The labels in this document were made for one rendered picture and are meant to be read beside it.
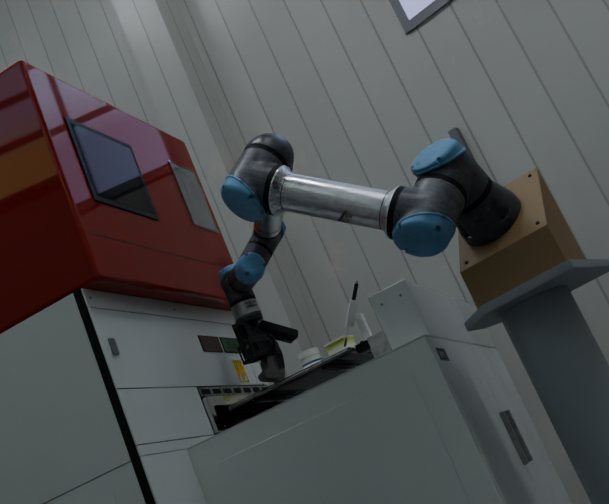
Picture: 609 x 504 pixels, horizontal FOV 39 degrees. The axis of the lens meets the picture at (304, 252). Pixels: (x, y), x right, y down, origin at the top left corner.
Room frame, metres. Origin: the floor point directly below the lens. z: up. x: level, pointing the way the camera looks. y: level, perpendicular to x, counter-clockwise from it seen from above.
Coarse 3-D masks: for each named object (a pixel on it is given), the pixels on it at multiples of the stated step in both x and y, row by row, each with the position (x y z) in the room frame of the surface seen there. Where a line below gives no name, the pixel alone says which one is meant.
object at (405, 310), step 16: (400, 288) 1.93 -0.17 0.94; (416, 288) 2.00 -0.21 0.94; (384, 304) 1.94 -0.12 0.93; (400, 304) 1.93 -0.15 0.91; (416, 304) 1.92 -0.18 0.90; (432, 304) 2.10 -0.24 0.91; (448, 304) 2.31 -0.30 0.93; (384, 320) 1.94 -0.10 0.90; (400, 320) 1.93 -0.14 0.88; (416, 320) 1.93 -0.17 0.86; (432, 320) 2.01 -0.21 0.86; (448, 320) 2.21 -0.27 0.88; (464, 320) 2.44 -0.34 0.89; (400, 336) 1.94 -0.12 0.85; (416, 336) 1.93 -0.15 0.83; (448, 336) 2.11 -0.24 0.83; (464, 336) 2.33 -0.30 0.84
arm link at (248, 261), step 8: (248, 248) 2.22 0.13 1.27; (256, 248) 2.22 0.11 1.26; (264, 248) 2.23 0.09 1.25; (240, 256) 2.22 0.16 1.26; (248, 256) 2.18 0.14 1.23; (256, 256) 2.19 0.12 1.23; (264, 256) 2.23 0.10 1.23; (240, 264) 2.17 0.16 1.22; (248, 264) 2.18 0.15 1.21; (256, 264) 2.19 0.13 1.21; (264, 264) 2.21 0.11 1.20; (232, 272) 2.23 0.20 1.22; (240, 272) 2.18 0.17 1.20; (248, 272) 2.18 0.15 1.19; (256, 272) 2.18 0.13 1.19; (232, 280) 2.24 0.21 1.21; (240, 280) 2.21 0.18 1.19; (248, 280) 2.20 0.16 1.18; (256, 280) 2.21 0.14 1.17; (232, 288) 2.26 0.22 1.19; (240, 288) 2.25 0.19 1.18; (248, 288) 2.25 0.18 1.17
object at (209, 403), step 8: (208, 400) 2.20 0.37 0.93; (216, 400) 2.24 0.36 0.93; (224, 400) 2.29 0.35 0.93; (232, 400) 2.33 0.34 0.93; (208, 408) 2.20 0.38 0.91; (208, 416) 2.20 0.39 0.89; (216, 416) 2.21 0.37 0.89; (216, 424) 2.20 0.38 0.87; (224, 424) 2.24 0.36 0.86; (232, 424) 2.28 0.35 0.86; (216, 432) 2.20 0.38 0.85
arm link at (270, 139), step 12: (264, 144) 1.84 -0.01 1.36; (276, 144) 1.85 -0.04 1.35; (288, 144) 1.89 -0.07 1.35; (288, 156) 1.87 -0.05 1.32; (264, 216) 2.13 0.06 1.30; (276, 216) 2.13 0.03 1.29; (264, 228) 2.18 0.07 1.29; (276, 228) 2.19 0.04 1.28; (252, 240) 2.23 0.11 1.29; (264, 240) 2.23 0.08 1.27; (276, 240) 2.25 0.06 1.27
